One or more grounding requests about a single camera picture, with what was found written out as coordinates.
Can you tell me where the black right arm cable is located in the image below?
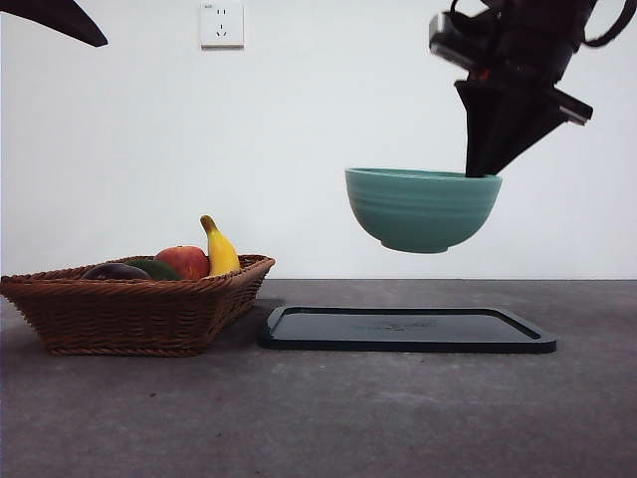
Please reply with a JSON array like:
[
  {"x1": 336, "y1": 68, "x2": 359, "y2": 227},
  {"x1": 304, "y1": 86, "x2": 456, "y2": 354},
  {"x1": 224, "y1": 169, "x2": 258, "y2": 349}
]
[{"x1": 579, "y1": 0, "x2": 637, "y2": 49}]

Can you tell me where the green mango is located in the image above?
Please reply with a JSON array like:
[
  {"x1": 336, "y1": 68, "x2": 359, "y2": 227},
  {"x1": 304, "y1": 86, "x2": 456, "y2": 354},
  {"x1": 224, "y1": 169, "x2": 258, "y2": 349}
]
[{"x1": 123, "y1": 257, "x2": 183, "y2": 281}]

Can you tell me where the brown wicker basket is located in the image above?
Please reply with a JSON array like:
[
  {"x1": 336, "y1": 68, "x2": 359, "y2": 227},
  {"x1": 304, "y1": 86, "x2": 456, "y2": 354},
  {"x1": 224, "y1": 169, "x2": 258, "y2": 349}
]
[{"x1": 0, "y1": 254, "x2": 277, "y2": 357}]

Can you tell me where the white wall socket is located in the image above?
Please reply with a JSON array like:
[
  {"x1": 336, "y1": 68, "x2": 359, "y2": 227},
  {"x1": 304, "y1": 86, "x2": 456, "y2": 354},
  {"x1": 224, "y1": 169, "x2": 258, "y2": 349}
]
[{"x1": 200, "y1": 0, "x2": 246, "y2": 50}]

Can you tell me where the teal ceramic bowl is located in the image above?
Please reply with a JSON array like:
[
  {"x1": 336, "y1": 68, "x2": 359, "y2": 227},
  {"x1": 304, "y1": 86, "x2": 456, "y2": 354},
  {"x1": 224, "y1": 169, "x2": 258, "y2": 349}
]
[{"x1": 344, "y1": 167, "x2": 504, "y2": 254}]

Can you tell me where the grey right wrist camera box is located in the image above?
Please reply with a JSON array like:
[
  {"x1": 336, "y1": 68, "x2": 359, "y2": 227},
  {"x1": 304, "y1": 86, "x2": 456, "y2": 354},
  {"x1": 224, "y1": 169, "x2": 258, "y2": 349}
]
[{"x1": 428, "y1": 12, "x2": 499, "y2": 57}]

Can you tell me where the red apple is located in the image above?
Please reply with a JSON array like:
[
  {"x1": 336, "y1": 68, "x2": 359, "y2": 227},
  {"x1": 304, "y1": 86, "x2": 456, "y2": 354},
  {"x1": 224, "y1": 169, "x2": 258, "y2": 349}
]
[{"x1": 155, "y1": 244, "x2": 211, "y2": 281}]

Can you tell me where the yellow banana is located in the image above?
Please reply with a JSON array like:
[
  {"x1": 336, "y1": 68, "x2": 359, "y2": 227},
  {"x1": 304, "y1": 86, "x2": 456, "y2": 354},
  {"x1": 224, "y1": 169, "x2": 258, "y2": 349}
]
[{"x1": 200, "y1": 214, "x2": 242, "y2": 277}]

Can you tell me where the black rectangular tray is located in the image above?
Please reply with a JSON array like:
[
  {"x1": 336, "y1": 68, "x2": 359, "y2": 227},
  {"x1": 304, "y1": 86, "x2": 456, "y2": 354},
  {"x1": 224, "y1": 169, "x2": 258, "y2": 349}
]
[{"x1": 257, "y1": 305, "x2": 557, "y2": 355}]

